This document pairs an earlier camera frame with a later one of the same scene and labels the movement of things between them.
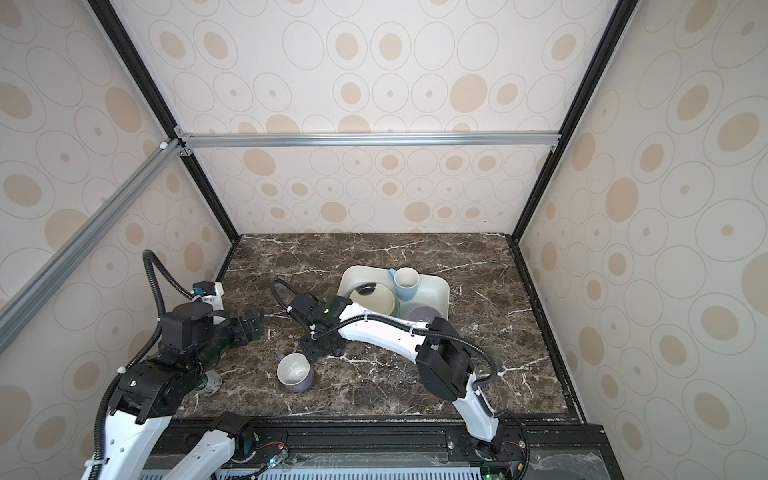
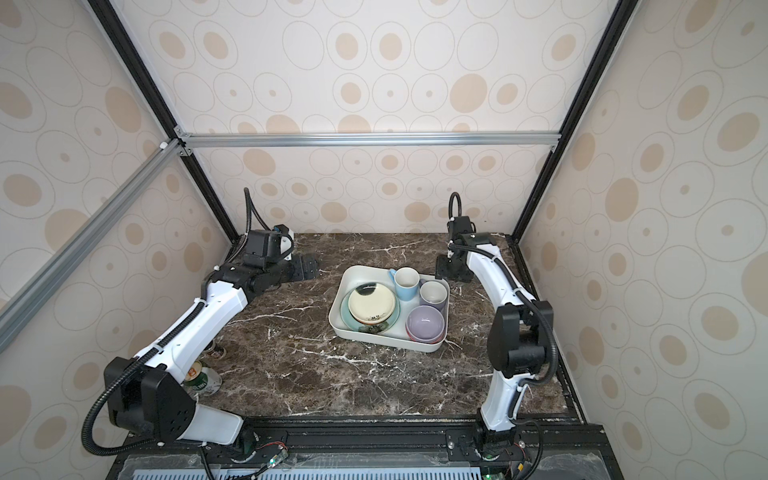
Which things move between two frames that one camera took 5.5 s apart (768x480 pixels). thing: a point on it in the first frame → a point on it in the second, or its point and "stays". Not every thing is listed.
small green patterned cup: (213, 384) stays
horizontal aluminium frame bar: (185, 139) stays
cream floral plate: (380, 301) stays
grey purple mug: (294, 371) → (432, 293)
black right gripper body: (312, 348) → (447, 267)
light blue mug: (406, 281) stays
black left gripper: (246, 330) → (301, 272)
